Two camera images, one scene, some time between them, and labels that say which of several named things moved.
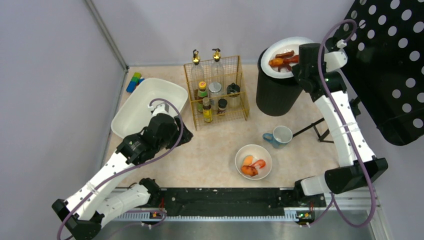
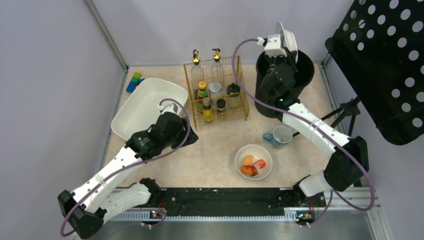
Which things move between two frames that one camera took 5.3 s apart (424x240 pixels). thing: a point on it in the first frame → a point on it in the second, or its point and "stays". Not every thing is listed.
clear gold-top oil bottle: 217,69 stays
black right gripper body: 298,72 → 276,62
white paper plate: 284,44 → 287,39
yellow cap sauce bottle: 202,94 stays
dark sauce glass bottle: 197,73 stays
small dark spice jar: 222,103 stays
